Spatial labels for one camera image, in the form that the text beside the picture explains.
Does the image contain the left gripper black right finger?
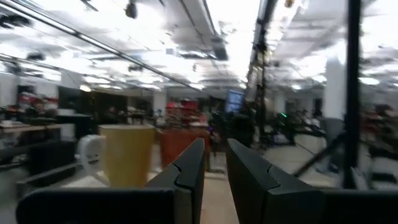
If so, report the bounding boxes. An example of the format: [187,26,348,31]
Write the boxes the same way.
[226,138,398,224]

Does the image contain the blue lit monitor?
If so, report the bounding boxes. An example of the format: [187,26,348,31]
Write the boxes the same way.
[224,89,247,114]

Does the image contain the orange translucent plastic tumbler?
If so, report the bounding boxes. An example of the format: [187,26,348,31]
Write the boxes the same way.
[156,128,212,172]

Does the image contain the yellow mug with white inside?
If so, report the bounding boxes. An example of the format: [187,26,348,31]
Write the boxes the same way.
[76,124,157,189]

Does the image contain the black rig post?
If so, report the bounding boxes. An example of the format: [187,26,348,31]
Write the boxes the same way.
[247,0,277,147]
[342,0,363,189]

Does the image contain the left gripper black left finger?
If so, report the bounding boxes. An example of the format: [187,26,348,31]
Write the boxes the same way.
[14,138,206,224]

